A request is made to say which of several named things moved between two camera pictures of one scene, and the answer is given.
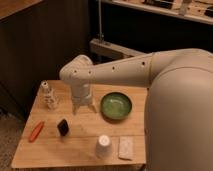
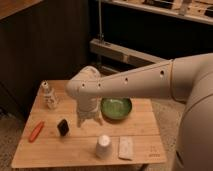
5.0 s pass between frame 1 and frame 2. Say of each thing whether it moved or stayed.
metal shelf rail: stayed
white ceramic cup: stayed
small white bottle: stayed
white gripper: moved
